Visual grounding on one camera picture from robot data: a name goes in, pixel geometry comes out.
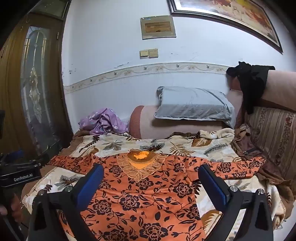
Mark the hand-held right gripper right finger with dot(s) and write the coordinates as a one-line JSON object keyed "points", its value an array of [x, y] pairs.
{"points": [[211, 185]]}

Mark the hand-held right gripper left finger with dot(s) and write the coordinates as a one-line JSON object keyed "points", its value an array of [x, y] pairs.
{"points": [[91, 185]]}

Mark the orange floral blouse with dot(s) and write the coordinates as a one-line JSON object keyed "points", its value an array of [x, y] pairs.
{"points": [[138, 197]]}

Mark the person's left hand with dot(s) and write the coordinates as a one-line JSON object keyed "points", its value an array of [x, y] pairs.
{"points": [[16, 206]]}

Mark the leaf print blanket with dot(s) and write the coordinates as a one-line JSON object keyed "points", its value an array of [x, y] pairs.
{"points": [[111, 144]]}

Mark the purple floral cloth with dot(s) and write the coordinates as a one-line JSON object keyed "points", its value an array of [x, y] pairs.
{"points": [[104, 120]]}

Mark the brown cloth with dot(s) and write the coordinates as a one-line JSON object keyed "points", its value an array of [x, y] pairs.
{"points": [[277, 180]]}

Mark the striped floral sofa cushion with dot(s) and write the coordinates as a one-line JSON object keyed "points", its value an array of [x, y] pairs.
{"points": [[272, 134]]}

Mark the grey pillow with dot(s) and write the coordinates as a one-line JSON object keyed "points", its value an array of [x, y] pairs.
{"points": [[192, 104]]}

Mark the wooden door with stained glass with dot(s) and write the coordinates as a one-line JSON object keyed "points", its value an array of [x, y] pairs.
{"points": [[13, 81]]}

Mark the black garment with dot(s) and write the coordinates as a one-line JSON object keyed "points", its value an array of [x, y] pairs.
{"points": [[252, 81]]}

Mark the pink sofa backrest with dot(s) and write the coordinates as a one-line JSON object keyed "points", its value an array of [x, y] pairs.
{"points": [[282, 88]]}

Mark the small framed plaque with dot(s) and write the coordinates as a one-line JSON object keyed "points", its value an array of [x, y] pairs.
{"points": [[158, 27]]}

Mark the large framed painting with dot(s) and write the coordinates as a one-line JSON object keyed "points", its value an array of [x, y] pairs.
{"points": [[219, 7]]}

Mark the beige wall switch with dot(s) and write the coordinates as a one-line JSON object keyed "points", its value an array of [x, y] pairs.
{"points": [[153, 53], [144, 53]]}

